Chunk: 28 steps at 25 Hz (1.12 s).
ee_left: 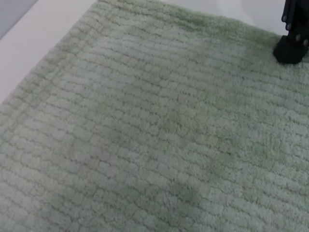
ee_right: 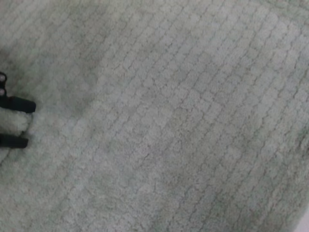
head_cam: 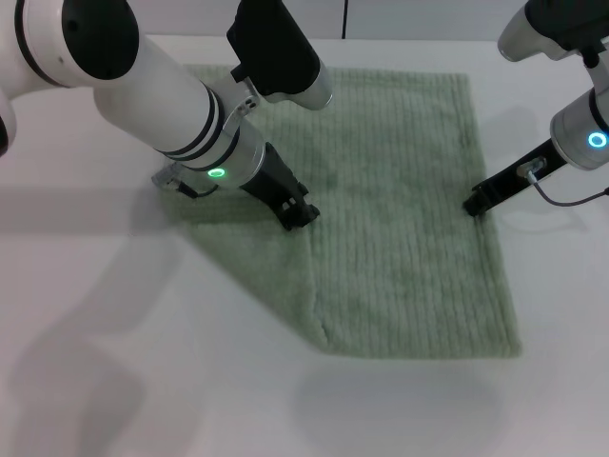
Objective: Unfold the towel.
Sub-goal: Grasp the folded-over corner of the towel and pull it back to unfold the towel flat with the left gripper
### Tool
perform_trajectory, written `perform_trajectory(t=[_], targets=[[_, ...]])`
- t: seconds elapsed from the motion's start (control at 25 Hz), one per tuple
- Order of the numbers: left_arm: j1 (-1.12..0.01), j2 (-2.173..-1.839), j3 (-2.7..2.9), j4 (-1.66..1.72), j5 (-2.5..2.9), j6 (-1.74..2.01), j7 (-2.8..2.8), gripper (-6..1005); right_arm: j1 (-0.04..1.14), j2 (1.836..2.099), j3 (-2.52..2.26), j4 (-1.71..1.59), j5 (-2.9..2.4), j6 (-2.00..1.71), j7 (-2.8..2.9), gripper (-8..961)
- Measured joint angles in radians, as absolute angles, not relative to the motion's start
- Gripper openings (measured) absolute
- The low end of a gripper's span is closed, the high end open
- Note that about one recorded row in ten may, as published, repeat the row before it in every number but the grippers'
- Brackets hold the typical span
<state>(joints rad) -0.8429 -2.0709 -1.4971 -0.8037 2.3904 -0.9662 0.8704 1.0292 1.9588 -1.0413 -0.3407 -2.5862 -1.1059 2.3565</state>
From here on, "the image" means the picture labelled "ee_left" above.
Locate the light green ribbed towel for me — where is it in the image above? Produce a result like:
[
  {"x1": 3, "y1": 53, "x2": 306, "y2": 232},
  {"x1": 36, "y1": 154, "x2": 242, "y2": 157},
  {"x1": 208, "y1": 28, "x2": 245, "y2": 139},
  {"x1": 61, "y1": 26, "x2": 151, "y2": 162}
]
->
[{"x1": 0, "y1": 0, "x2": 309, "y2": 232}]

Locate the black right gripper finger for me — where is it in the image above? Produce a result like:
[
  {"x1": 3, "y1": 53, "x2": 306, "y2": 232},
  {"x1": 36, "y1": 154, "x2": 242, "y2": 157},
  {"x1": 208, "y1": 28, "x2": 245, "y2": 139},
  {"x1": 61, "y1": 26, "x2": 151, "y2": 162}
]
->
[{"x1": 273, "y1": 0, "x2": 309, "y2": 65}]

